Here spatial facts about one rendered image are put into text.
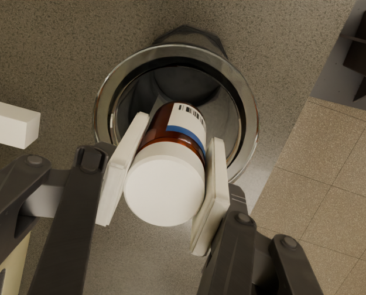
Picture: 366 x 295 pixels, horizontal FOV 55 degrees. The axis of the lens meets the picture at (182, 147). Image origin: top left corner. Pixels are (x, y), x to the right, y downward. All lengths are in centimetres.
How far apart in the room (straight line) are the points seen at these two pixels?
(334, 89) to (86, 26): 116
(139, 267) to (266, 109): 32
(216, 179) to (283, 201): 150
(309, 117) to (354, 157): 27
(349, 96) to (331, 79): 10
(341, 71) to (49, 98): 118
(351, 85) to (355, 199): 52
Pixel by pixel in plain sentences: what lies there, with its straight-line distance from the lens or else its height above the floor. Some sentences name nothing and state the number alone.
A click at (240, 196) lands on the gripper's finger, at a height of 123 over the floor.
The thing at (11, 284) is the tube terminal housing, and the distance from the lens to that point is 63.
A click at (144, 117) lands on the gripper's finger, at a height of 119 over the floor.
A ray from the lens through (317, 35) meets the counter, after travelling 46.
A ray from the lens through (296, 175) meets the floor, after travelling 160.
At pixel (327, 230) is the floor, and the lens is 179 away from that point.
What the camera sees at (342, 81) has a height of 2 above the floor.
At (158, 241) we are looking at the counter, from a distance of 56.
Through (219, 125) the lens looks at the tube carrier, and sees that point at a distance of 32.
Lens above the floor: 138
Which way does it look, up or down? 67 degrees down
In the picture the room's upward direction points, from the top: 172 degrees counter-clockwise
